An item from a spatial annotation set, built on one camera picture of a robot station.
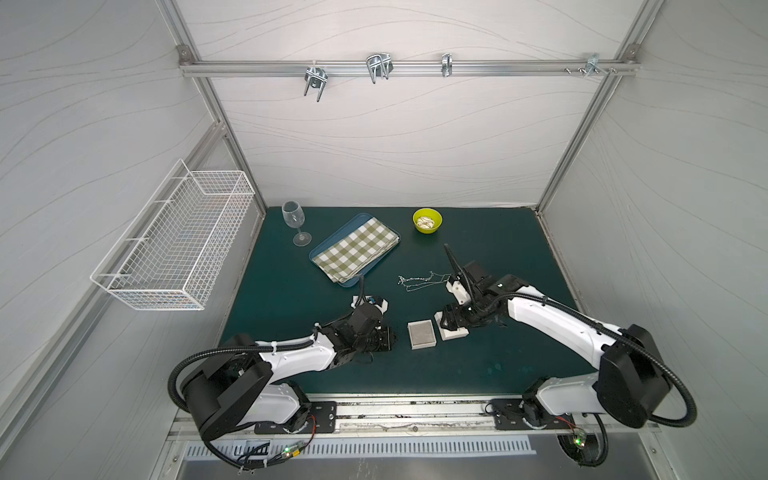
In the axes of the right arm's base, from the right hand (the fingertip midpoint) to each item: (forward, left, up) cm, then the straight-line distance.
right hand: (451, 321), depth 83 cm
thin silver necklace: (+14, +12, -7) cm, 20 cm away
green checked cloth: (+27, +32, -6) cm, 42 cm away
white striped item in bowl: (+41, +6, -3) cm, 41 cm away
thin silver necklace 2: (+16, +10, -7) cm, 20 cm away
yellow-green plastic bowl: (+46, +3, -3) cm, 46 cm away
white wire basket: (0, +69, +26) cm, 73 cm away
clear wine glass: (+33, +53, +6) cm, 62 cm away
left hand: (-5, +14, -3) cm, 15 cm away
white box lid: (-5, +2, +2) cm, 6 cm away
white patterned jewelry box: (-2, +8, -5) cm, 10 cm away
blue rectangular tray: (+37, +36, -5) cm, 52 cm away
